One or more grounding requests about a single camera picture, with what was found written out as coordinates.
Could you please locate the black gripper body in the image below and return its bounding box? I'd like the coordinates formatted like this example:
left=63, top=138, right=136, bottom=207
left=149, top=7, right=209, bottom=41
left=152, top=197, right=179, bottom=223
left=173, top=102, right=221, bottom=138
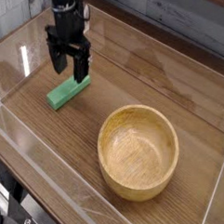
left=43, top=3, right=94, bottom=59

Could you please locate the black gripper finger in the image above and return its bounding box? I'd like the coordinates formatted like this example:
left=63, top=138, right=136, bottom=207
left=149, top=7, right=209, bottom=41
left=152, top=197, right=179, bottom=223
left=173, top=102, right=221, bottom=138
left=47, top=43, right=67, bottom=74
left=73, top=53, right=90, bottom=84

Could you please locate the green rectangular block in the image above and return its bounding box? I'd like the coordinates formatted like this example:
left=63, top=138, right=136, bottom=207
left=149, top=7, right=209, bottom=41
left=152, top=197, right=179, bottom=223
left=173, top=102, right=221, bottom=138
left=46, top=75, right=91, bottom=110

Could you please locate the brown wooden bowl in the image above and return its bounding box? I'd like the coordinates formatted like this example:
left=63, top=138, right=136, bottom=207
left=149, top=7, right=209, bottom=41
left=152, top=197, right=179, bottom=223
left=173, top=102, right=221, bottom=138
left=97, top=104, right=179, bottom=202

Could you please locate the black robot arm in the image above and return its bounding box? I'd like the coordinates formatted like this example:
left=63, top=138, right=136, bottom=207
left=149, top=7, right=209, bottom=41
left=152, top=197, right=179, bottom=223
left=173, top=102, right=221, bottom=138
left=45, top=0, right=91, bottom=84

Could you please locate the black equipment base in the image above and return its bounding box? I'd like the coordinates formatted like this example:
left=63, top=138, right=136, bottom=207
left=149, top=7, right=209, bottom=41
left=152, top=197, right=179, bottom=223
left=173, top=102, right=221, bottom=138
left=7, top=195, right=38, bottom=224

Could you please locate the clear acrylic tray wall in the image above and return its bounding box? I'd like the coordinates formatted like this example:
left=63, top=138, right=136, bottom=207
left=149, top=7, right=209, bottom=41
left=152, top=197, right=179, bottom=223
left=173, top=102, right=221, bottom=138
left=0, top=8, right=224, bottom=224

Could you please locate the clear acrylic corner bracket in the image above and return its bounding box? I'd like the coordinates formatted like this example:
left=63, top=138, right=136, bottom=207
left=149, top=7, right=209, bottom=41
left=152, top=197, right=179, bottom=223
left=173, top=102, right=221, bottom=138
left=84, top=4, right=90, bottom=33

